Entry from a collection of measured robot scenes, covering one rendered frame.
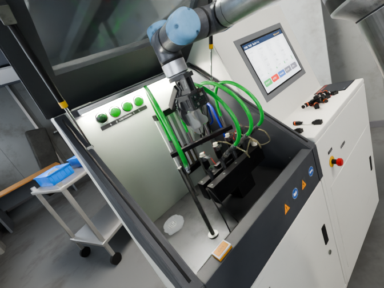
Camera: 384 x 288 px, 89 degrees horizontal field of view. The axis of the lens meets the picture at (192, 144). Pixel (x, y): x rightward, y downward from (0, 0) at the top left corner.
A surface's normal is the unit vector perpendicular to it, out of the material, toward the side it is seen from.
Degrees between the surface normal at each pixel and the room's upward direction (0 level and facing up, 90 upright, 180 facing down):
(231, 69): 76
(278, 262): 90
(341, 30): 90
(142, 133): 90
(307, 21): 81
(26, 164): 90
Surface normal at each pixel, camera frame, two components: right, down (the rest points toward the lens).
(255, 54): 0.47, -0.18
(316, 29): -0.70, 0.36
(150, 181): 0.58, 0.03
